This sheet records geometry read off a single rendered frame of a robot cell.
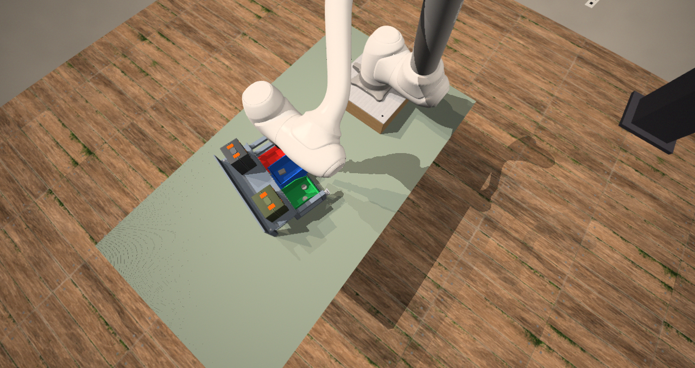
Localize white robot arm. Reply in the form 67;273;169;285
242;0;464;178

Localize dark grey metal shelf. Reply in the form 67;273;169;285
213;136;330;237

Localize olive green case with orange latches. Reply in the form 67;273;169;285
251;185;289;222

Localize green bin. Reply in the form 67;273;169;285
281;176;319;210

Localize blue bin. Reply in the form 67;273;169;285
268;155;308;188

